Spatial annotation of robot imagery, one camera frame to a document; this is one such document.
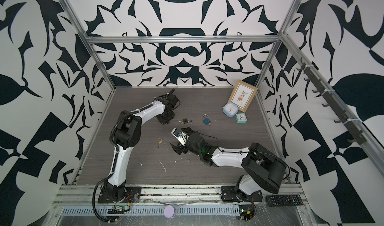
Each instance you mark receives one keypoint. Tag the black padlock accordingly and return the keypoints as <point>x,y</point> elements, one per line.
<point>185,121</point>

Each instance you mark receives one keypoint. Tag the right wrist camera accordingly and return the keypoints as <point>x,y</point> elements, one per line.
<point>179,135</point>

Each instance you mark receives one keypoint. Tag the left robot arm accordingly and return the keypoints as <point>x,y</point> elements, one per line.
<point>126,134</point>

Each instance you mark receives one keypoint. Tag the purple round cap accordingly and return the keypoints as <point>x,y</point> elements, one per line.
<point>169,212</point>

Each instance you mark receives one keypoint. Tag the blue round alarm clock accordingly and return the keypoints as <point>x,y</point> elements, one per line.
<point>230,109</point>

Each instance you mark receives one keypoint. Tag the black remote control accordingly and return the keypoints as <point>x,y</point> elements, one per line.
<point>284,200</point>

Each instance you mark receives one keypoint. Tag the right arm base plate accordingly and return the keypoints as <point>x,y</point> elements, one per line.
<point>231,194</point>

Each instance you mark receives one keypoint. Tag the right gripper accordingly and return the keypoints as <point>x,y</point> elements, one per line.
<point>176,149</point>

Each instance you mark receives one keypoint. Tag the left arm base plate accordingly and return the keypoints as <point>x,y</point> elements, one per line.
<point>119,195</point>

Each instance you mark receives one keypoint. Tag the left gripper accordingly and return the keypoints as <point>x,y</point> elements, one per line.
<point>164,122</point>

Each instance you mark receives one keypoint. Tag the green square alarm clock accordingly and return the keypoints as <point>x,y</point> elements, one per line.
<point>241,118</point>

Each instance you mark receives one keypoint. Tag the wooden picture frame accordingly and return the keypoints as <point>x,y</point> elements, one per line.
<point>242,95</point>

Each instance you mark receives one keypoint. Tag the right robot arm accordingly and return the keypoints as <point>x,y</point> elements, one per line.
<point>265,170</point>

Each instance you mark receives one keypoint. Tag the black wall hook rack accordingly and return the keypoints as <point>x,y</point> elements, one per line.
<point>334,101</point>

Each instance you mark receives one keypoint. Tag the blue padlock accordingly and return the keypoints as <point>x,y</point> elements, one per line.
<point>206,120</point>

